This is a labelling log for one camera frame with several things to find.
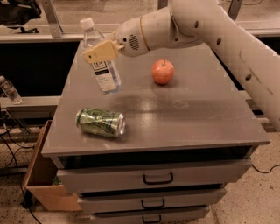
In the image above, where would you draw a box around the black floor cable left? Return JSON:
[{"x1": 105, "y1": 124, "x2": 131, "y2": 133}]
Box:
[{"x1": 0, "y1": 108, "x2": 43, "y2": 224}]

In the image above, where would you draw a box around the small clear bottle on ledge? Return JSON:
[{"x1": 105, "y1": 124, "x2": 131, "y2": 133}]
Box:
[{"x1": 0, "y1": 76, "x2": 22, "y2": 104}]

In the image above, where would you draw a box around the middle grey drawer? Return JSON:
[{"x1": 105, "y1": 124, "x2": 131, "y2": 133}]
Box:
[{"x1": 78, "y1": 188, "x2": 226, "y2": 214}]

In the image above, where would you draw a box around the brown cardboard box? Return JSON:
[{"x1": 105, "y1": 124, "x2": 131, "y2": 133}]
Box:
[{"x1": 23, "y1": 121, "x2": 81, "y2": 212}]

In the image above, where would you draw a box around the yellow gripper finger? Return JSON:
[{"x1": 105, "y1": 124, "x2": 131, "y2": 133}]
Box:
[{"x1": 83, "y1": 39, "x2": 124, "y2": 64}]

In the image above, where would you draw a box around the clear blue plastic water bottle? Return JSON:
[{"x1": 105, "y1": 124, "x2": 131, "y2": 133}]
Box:
[{"x1": 80, "y1": 17, "x2": 121, "y2": 95}]

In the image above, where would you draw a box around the red apple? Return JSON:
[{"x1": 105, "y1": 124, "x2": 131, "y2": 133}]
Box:
[{"x1": 151, "y1": 59, "x2": 175, "y2": 85}]

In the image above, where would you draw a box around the grey drawer cabinet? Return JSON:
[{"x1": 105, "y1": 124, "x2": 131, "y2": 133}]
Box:
[{"x1": 41, "y1": 36, "x2": 271, "y2": 224}]

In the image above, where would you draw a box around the bottom grey drawer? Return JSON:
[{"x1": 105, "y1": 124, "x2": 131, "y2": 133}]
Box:
[{"x1": 90, "y1": 206, "x2": 209, "y2": 224}]

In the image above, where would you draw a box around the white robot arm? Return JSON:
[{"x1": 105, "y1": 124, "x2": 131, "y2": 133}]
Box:
[{"x1": 83, "y1": 0, "x2": 280, "y2": 130}]

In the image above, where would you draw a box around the grey drawer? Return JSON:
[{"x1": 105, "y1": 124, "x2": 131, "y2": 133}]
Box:
[
  {"x1": 90, "y1": 206, "x2": 209, "y2": 224},
  {"x1": 78, "y1": 188, "x2": 226, "y2": 214},
  {"x1": 58, "y1": 159, "x2": 251, "y2": 193}
]

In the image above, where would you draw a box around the black floor cable right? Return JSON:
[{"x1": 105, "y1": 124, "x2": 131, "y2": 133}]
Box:
[{"x1": 250, "y1": 163, "x2": 280, "y2": 175}]

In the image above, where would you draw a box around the crushed green soda can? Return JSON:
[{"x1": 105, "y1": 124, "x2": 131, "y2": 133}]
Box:
[{"x1": 75, "y1": 108, "x2": 126, "y2": 137}]

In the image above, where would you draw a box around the black floor cable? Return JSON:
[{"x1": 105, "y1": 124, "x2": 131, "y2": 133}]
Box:
[
  {"x1": 250, "y1": 163, "x2": 280, "y2": 175},
  {"x1": 0, "y1": 108, "x2": 43, "y2": 224}
]

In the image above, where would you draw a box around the left metal railing post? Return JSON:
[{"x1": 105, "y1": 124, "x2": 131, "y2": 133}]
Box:
[{"x1": 42, "y1": 0, "x2": 63, "y2": 39}]

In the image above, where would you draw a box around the top grey drawer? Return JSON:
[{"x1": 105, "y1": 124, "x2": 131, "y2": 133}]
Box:
[{"x1": 58, "y1": 159, "x2": 251, "y2": 193}]

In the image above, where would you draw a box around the right metal railing post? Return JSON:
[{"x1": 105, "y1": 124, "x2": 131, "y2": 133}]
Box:
[{"x1": 227, "y1": 0, "x2": 242, "y2": 21}]

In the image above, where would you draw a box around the black office chair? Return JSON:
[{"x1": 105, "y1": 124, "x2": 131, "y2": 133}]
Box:
[{"x1": 0, "y1": 0, "x2": 42, "y2": 33}]

